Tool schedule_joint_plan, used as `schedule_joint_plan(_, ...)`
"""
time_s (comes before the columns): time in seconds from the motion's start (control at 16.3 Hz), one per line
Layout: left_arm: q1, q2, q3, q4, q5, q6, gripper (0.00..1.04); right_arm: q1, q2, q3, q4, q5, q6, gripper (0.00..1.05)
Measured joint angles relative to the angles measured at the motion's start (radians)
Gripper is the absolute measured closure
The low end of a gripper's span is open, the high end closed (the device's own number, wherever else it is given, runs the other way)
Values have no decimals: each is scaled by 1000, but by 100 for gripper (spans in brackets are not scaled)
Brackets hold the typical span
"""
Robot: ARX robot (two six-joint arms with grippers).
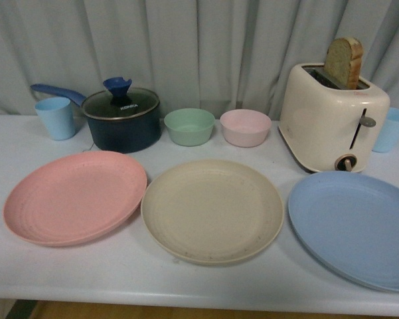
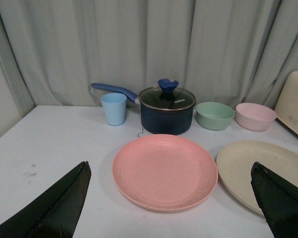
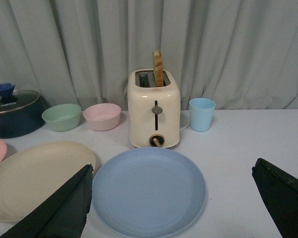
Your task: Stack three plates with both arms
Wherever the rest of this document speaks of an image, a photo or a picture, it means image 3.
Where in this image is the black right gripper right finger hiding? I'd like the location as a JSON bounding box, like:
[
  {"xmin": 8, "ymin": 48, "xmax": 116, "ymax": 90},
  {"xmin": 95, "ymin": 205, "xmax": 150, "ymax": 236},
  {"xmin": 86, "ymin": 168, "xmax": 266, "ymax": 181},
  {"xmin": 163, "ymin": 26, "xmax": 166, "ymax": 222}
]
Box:
[{"xmin": 252, "ymin": 158, "xmax": 298, "ymax": 238}]

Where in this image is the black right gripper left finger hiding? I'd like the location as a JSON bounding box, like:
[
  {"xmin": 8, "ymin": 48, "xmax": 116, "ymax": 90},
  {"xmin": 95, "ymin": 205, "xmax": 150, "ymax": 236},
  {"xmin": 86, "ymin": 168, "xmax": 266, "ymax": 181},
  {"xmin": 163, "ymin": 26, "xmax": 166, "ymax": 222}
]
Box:
[{"xmin": 1, "ymin": 165, "xmax": 93, "ymax": 238}]

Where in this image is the beige plastic plate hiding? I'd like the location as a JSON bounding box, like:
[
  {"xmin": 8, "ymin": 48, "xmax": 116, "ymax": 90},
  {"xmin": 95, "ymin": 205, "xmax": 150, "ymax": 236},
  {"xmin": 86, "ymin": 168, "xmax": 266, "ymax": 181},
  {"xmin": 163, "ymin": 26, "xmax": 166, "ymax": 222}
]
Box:
[{"xmin": 0, "ymin": 141, "xmax": 96, "ymax": 223}]

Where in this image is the blue plastic plate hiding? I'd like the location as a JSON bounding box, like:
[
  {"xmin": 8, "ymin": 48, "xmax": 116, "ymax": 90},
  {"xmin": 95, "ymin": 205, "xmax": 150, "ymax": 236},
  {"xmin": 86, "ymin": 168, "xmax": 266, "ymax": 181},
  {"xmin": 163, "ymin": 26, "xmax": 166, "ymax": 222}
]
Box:
[{"xmin": 92, "ymin": 147, "xmax": 206, "ymax": 238}]

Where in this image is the green plastic bowl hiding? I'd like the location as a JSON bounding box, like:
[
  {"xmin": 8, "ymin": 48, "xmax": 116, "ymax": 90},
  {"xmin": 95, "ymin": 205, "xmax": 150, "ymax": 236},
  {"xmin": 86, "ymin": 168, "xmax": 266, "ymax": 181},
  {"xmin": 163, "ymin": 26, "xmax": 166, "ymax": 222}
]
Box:
[{"xmin": 42, "ymin": 104, "xmax": 81, "ymax": 132}]

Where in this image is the dark blue cooking pot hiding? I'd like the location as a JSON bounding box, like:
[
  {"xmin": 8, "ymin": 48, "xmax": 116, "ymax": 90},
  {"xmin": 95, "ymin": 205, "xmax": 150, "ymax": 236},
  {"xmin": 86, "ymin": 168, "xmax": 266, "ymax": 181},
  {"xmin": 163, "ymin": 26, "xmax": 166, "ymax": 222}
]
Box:
[{"xmin": 0, "ymin": 95, "xmax": 49, "ymax": 138}]

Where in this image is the pink plastic bowl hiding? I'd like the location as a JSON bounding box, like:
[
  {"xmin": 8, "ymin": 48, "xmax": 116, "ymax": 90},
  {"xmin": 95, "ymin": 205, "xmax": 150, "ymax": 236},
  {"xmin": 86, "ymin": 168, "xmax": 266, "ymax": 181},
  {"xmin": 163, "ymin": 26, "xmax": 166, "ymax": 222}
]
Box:
[{"xmin": 83, "ymin": 103, "xmax": 121, "ymax": 131}]

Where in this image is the light blue plastic cup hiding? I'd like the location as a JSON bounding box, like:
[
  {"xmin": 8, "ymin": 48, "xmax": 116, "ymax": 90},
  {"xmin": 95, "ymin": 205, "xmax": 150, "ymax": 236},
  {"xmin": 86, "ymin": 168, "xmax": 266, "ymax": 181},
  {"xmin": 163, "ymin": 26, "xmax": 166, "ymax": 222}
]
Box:
[{"xmin": 189, "ymin": 98, "xmax": 216, "ymax": 132}]

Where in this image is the glass pot lid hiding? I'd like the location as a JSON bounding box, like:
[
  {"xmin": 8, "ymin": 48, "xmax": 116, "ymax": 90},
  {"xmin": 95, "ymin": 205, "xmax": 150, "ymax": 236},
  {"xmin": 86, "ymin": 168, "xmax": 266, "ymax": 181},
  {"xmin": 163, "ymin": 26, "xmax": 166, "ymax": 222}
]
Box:
[{"xmin": 0, "ymin": 83, "xmax": 40, "ymax": 114}]

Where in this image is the cream two-slot toaster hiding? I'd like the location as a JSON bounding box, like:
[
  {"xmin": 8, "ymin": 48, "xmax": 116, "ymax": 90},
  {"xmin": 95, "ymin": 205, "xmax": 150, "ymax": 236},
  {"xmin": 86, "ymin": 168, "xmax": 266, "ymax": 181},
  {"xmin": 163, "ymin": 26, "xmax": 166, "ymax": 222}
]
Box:
[{"xmin": 127, "ymin": 69, "xmax": 180, "ymax": 148}]

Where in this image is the grey curtain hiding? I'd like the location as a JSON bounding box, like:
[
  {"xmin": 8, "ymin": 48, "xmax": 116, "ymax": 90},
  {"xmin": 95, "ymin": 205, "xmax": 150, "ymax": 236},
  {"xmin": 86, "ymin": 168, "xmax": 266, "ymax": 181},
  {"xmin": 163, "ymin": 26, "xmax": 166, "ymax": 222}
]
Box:
[{"xmin": 0, "ymin": 0, "xmax": 298, "ymax": 109}]

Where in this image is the toast bread slice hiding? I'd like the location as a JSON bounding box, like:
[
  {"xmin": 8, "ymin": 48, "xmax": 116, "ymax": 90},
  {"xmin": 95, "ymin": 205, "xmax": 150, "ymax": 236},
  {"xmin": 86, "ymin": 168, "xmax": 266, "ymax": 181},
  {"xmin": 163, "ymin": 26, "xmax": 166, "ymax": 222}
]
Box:
[{"xmin": 153, "ymin": 50, "xmax": 164, "ymax": 87}]

